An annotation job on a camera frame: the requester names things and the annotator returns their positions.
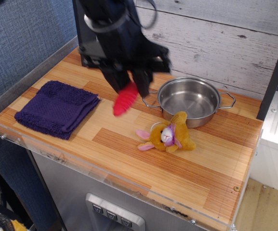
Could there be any white appliance on right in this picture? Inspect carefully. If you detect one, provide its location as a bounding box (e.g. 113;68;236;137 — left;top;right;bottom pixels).
250;91;278;190

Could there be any red handled metal scooper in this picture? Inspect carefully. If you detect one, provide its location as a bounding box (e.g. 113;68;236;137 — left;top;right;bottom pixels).
113;82;139;116

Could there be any silver button control panel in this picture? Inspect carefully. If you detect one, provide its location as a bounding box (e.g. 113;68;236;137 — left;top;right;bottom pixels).
85;193;146;231

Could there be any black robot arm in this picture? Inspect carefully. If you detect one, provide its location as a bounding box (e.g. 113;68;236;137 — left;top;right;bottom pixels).
79;0;171;97

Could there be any purple folded towel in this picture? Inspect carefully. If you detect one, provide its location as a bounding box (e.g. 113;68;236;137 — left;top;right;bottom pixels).
14;81;100;140

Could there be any brown plush bunny toy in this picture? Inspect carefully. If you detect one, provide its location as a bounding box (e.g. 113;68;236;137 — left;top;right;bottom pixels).
136;111;196;153

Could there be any dark grey right post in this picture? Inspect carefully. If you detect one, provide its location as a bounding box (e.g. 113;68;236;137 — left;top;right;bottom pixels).
256;0;278;120

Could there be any dark grey post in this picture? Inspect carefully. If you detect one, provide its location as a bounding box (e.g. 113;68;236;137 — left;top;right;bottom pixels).
71;0;98;67
256;0;278;120

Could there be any stainless steel pot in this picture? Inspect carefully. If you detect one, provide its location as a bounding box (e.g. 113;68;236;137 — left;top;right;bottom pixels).
142;77;236;128

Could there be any dark grey left post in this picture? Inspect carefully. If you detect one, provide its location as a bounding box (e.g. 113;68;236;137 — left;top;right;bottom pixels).
71;0;98;67

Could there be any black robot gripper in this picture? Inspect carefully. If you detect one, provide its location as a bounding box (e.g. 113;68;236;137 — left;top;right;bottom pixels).
80;14;171;97

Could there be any yellow object bottom left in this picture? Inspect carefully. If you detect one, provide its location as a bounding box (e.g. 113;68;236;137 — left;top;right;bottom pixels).
11;220;29;231

